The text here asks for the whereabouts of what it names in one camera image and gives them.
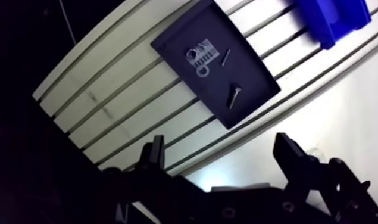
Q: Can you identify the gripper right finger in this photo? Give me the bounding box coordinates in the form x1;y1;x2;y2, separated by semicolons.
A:
270;132;378;224

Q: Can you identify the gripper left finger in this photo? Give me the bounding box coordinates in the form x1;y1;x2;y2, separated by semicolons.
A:
102;134;207;224

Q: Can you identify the steel bolt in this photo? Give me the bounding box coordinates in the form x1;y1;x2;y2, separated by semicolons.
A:
227;86;243;110

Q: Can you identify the blue bin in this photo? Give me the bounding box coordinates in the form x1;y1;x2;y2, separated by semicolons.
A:
292;0;373;51

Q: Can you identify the steel screw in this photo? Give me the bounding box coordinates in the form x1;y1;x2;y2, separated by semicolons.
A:
221;48;232;67

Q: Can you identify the dark blue-grey tray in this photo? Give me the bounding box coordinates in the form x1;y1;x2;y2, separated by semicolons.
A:
150;0;282;130

